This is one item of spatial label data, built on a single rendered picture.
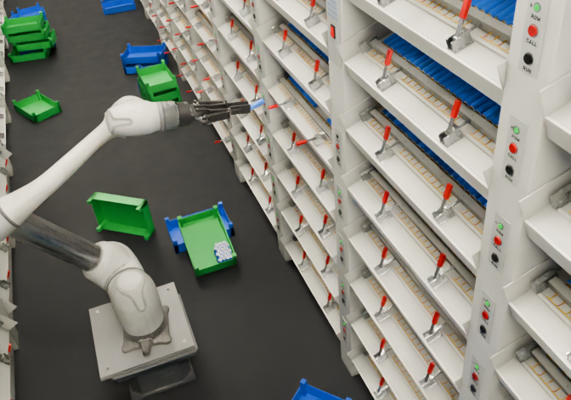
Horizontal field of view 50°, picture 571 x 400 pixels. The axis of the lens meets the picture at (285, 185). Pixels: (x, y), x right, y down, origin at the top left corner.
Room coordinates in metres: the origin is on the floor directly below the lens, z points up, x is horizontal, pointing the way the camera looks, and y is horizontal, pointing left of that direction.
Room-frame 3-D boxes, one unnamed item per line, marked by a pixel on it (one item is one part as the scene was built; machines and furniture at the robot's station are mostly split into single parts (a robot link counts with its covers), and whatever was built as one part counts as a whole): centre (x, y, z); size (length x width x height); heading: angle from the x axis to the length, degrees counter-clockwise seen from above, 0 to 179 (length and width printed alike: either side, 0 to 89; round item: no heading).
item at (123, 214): (2.45, 0.84, 0.10); 0.30 x 0.08 x 0.20; 68
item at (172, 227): (2.37, 0.45, 0.04); 0.30 x 0.20 x 0.08; 108
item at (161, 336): (1.55, 0.57, 0.25); 0.22 x 0.18 x 0.06; 8
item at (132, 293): (1.58, 0.58, 0.39); 0.18 x 0.16 x 0.22; 28
